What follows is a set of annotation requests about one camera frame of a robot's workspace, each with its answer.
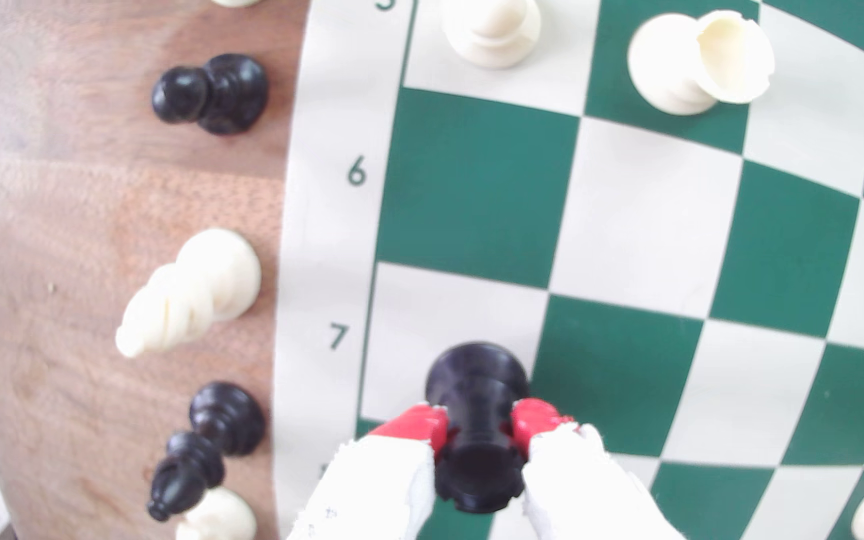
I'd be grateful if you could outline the white rook chess piece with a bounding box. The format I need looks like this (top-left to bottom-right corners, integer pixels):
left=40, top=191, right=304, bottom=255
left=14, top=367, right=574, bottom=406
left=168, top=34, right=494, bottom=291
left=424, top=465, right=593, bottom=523
left=627, top=9, right=776, bottom=117

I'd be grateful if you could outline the black bishop chess piece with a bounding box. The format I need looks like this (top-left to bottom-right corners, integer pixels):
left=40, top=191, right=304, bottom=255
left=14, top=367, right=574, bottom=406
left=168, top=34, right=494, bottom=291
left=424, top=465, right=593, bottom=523
left=147, top=381, right=267, bottom=523

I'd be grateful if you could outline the white pawn chess piece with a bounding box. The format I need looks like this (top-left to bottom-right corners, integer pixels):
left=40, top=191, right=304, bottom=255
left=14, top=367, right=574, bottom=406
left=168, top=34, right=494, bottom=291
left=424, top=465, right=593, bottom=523
left=442, top=0, right=543, bottom=70

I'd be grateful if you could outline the black pawn chess piece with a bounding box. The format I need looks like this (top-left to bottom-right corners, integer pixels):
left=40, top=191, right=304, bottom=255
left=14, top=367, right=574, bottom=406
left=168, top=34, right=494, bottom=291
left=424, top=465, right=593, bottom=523
left=151, top=53, right=270, bottom=137

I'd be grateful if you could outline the black rook chess piece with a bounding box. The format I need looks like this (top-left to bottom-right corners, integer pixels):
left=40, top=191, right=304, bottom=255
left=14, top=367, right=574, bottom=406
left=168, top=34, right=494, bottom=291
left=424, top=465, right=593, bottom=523
left=425, top=342, right=532, bottom=515

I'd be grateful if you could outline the white bishop chess piece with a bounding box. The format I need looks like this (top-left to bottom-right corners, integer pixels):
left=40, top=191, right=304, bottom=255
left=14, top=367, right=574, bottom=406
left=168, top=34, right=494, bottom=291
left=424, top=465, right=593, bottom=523
left=115, top=228, right=262, bottom=359

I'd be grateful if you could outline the green and white chess mat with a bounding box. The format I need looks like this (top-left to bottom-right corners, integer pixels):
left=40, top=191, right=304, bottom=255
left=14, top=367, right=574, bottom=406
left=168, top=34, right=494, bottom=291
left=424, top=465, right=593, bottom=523
left=270, top=0, right=864, bottom=540

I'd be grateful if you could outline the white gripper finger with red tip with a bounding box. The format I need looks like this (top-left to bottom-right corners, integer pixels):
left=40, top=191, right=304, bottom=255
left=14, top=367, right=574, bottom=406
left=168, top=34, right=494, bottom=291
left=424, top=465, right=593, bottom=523
left=510, top=397, right=684, bottom=540
left=287, top=403, right=450, bottom=540

